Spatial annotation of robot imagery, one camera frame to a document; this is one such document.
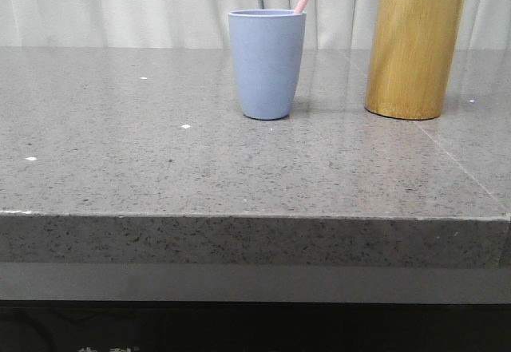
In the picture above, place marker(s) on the white curtain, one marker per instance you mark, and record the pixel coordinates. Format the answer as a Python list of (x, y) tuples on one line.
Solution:
[(203, 24)]

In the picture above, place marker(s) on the blue plastic cup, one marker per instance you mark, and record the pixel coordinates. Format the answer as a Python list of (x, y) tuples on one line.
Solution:
[(267, 48)]

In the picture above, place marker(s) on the bamboo cylinder holder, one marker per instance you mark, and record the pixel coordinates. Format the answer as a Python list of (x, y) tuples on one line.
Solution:
[(411, 56)]

